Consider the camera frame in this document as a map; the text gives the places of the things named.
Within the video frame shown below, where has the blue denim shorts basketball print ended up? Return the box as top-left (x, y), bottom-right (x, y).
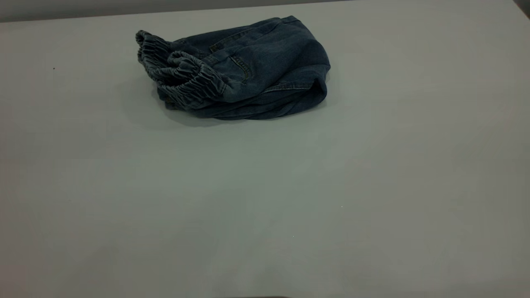
top-left (135, 15), bottom-right (331, 121)

